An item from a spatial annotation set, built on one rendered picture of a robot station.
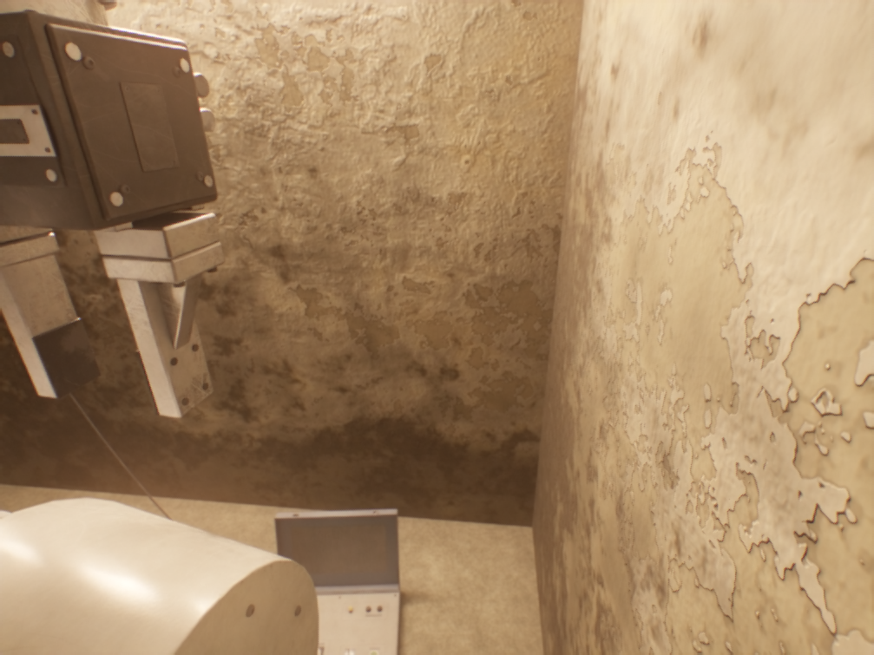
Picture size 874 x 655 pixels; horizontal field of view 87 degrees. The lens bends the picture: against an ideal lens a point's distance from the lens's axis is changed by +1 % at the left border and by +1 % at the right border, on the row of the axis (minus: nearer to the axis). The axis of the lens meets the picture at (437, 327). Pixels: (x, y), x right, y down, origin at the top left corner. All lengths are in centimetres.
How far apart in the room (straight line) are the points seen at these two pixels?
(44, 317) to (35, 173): 21
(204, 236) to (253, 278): 115
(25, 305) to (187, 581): 31
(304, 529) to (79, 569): 124
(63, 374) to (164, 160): 27
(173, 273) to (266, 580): 26
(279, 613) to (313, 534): 117
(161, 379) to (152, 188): 17
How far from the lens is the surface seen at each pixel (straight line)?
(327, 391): 168
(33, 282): 59
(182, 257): 43
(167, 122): 45
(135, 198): 42
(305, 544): 168
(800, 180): 40
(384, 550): 166
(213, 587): 41
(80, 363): 62
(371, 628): 166
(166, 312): 47
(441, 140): 134
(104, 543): 47
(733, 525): 47
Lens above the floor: 145
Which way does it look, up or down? 25 degrees down
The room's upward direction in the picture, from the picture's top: 1 degrees counter-clockwise
